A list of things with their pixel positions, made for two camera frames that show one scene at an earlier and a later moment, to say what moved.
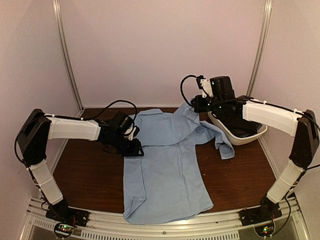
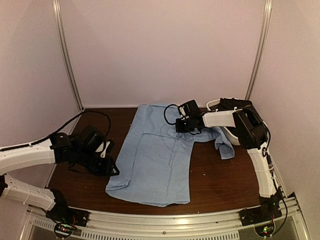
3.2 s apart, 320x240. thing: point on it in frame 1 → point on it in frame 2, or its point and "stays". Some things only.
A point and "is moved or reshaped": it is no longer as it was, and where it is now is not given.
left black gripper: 134,150 → 106,168
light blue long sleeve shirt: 165,184 is moved or reshaped
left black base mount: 64,213 stays
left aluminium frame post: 56,6 stays
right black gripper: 198,106 → 179,128
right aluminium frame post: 261,47 stays
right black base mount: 259,214 stays
